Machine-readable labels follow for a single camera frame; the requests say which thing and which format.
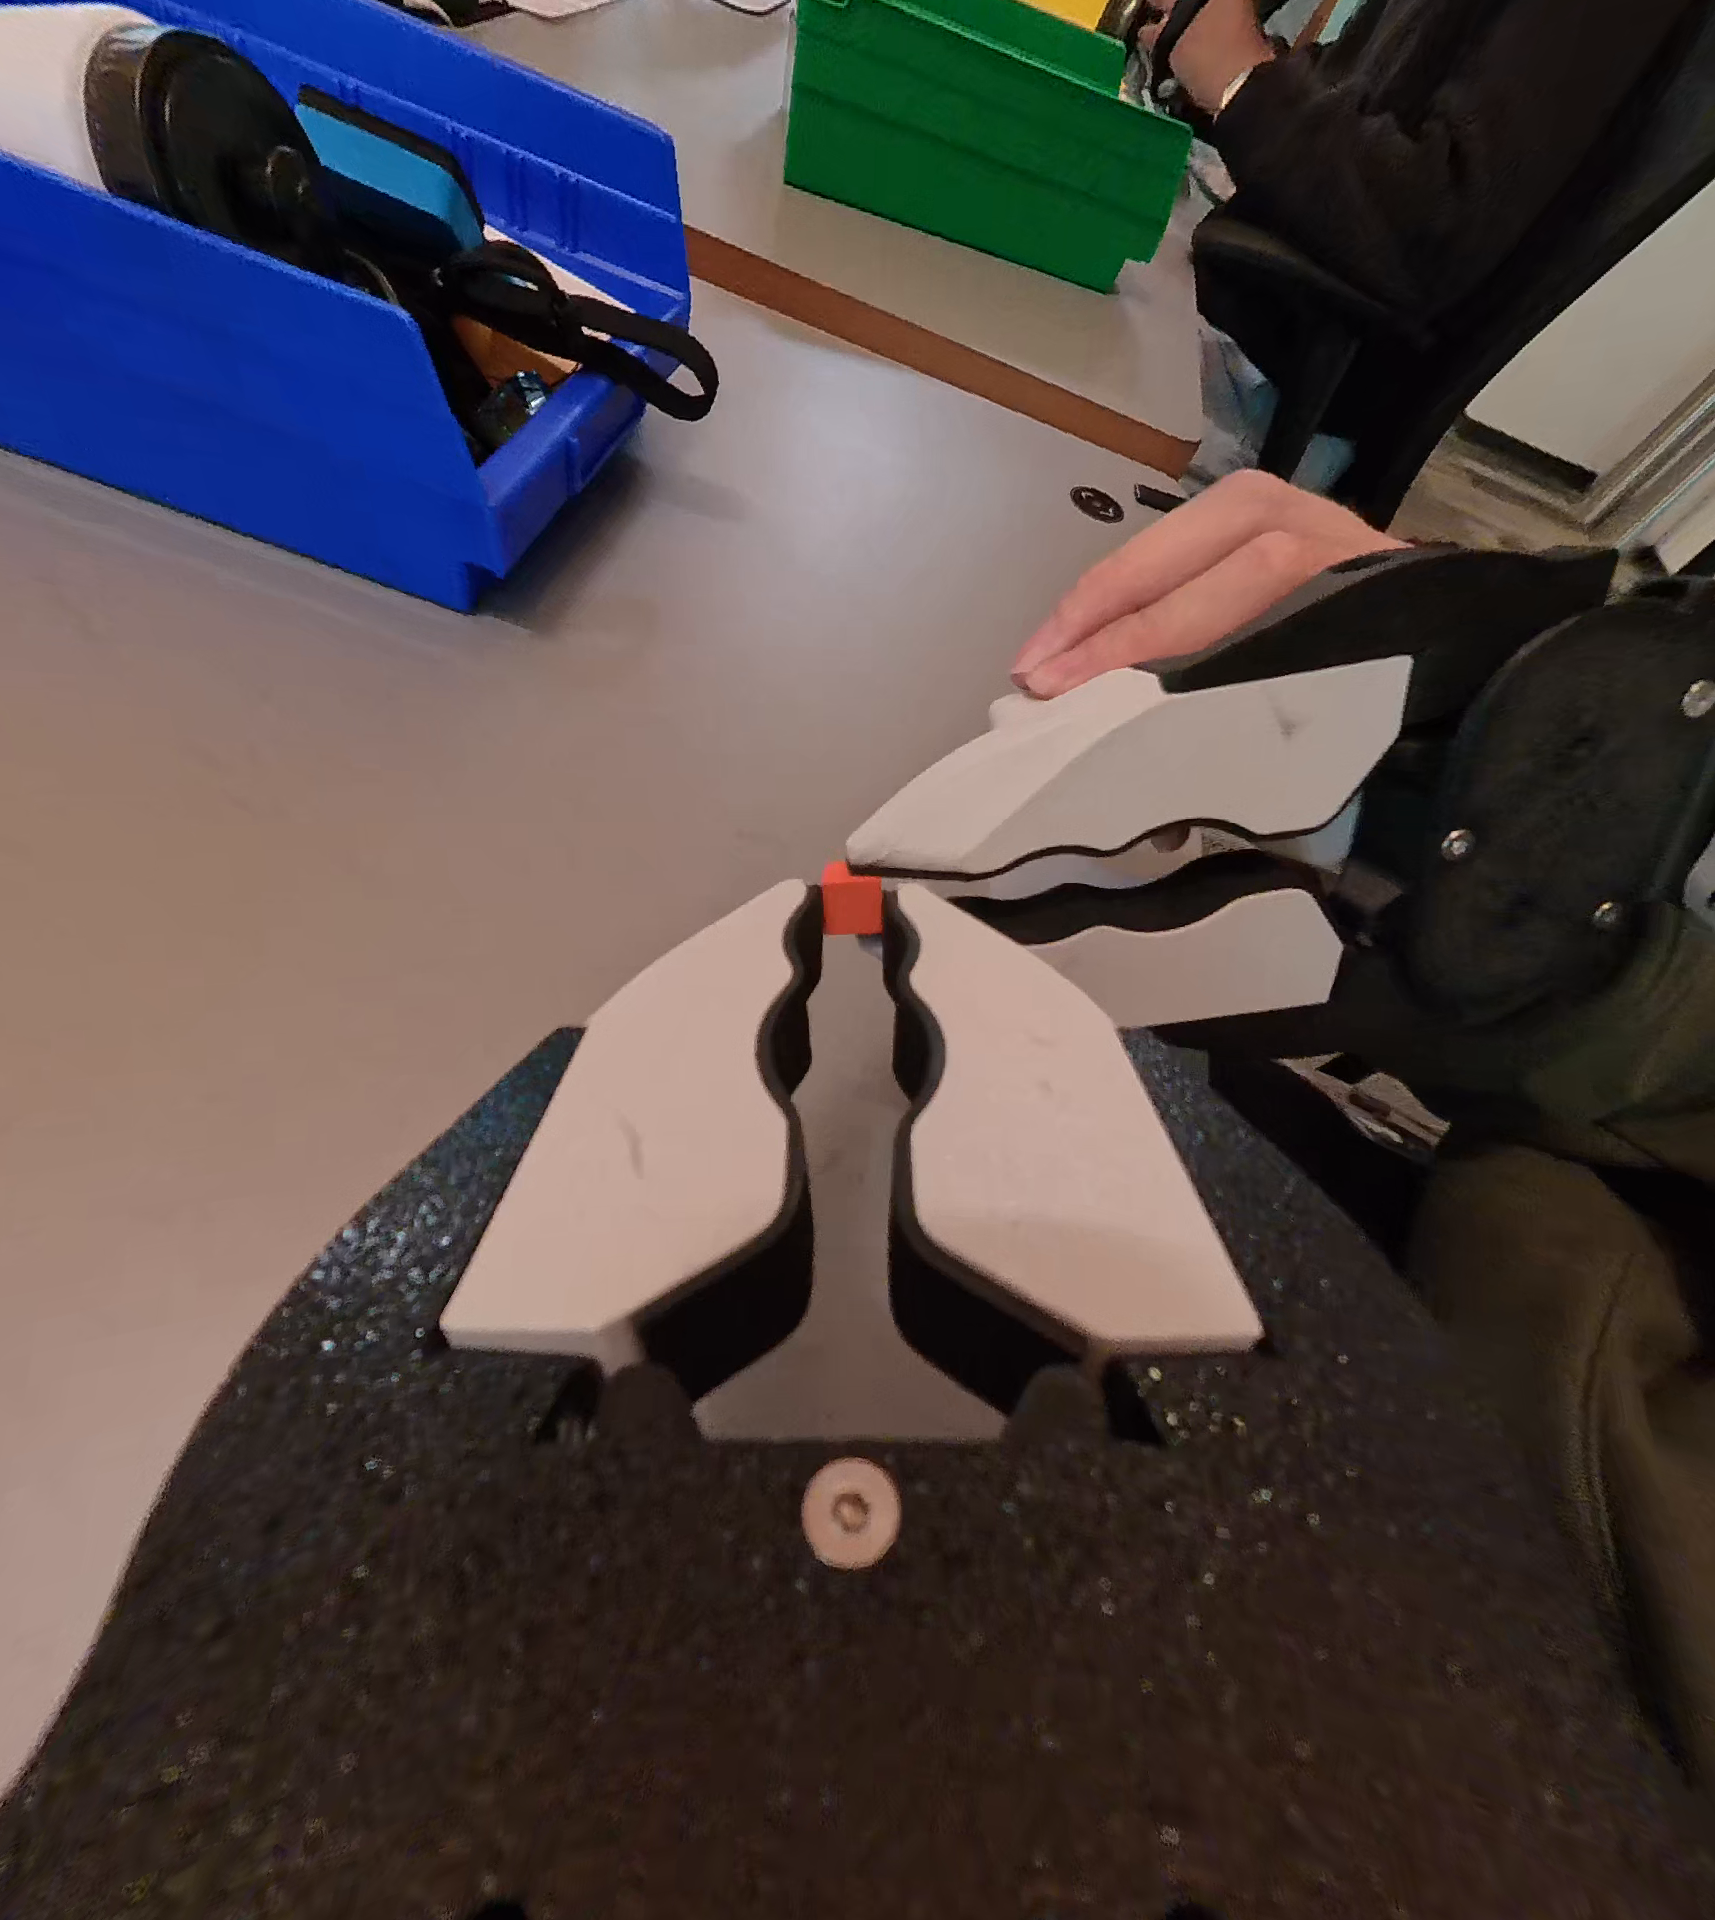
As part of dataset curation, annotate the person's right forearm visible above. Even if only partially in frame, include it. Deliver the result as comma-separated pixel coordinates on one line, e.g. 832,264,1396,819
1374,892,1715,1188

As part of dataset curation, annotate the person's right hand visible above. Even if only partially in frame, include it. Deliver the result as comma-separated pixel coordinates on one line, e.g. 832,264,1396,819
1012,468,1410,703

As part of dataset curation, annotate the green storage bin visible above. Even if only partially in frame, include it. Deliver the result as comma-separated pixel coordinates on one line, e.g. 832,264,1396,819
782,0,1194,294

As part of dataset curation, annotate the white bottle black lid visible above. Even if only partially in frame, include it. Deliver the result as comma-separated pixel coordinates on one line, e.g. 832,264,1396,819
0,5,327,281

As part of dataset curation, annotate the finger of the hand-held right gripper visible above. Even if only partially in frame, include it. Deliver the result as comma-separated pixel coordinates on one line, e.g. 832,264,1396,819
932,862,1350,1032
846,655,1418,881

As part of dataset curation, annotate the black office chair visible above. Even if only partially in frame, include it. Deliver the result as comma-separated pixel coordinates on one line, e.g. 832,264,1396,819
1192,0,1715,528

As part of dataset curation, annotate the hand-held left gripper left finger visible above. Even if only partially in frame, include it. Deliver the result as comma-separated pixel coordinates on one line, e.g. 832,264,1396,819
439,881,818,1400

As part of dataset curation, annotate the blue black case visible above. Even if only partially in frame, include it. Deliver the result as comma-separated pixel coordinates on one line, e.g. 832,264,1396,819
291,84,493,294

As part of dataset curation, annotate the brown wooden piece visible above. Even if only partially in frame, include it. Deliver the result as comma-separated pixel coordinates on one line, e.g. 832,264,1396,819
445,307,585,414

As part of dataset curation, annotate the black strap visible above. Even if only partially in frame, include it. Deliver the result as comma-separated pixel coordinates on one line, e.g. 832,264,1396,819
409,241,722,427

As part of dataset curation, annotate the blue storage bin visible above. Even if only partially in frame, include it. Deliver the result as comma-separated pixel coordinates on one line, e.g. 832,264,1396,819
0,0,694,619

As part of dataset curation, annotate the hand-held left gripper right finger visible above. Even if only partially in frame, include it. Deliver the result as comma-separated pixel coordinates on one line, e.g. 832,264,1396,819
880,885,1268,1421

